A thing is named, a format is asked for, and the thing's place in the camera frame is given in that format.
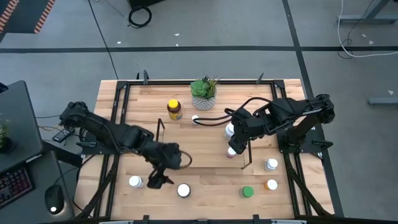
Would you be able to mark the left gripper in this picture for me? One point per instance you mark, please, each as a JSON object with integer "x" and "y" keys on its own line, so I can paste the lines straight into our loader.
{"x": 163, "y": 155}

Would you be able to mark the black aluminium table frame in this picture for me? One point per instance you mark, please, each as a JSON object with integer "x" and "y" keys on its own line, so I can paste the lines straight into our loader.
{"x": 161, "y": 82}

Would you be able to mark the black keyboard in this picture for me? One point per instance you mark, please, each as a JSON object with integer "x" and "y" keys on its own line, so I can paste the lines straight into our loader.
{"x": 14, "y": 185}

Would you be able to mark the black power adapter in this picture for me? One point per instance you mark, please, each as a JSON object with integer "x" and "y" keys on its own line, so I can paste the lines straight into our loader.
{"x": 63, "y": 134}

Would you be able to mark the clear acrylic tray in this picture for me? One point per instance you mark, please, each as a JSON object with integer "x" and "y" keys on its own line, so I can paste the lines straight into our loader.
{"x": 202, "y": 149}

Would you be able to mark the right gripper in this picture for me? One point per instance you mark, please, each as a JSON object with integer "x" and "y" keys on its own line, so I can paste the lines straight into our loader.
{"x": 248, "y": 126}

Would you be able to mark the black computer mouse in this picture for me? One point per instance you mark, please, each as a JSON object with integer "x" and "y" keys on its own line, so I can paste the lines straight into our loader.
{"x": 53, "y": 197}

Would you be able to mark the large white medicine bottle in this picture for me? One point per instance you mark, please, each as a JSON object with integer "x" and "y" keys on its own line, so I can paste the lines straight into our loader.
{"x": 229, "y": 129}

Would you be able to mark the green cap medicine bottle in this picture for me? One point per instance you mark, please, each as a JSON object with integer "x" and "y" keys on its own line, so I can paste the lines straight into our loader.
{"x": 247, "y": 191}

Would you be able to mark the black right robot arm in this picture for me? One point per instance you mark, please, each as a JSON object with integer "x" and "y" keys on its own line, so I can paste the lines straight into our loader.
{"x": 295, "y": 112}

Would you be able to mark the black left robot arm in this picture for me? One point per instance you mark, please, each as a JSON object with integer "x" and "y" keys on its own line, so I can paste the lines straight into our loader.
{"x": 102, "y": 127}

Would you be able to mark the black box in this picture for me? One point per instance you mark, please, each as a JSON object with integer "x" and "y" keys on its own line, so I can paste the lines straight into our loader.
{"x": 143, "y": 2}

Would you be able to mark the small pink bottle white cap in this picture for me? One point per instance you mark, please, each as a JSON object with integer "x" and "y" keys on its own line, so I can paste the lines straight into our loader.
{"x": 231, "y": 152}

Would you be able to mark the clear jar green label white cap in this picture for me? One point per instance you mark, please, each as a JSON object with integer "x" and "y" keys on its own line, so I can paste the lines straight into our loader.
{"x": 183, "y": 190}

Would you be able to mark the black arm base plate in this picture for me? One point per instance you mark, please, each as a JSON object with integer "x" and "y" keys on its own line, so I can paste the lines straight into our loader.
{"x": 311, "y": 147}
{"x": 93, "y": 150}

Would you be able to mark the small grey bottle white cap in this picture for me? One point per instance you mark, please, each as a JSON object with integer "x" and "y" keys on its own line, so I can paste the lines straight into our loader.
{"x": 194, "y": 118}

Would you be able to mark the grey table foot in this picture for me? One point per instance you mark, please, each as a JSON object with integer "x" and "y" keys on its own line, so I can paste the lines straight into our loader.
{"x": 384, "y": 100}
{"x": 367, "y": 19}

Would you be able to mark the amber bottle yellow cap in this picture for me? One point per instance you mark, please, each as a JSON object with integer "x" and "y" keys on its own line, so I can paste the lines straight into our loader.
{"x": 174, "y": 107}

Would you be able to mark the succulent plant in patterned pot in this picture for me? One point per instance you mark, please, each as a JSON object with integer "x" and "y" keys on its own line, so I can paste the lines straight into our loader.
{"x": 203, "y": 99}

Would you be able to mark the dark desk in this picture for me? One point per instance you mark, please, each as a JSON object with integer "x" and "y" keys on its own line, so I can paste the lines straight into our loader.
{"x": 18, "y": 118}

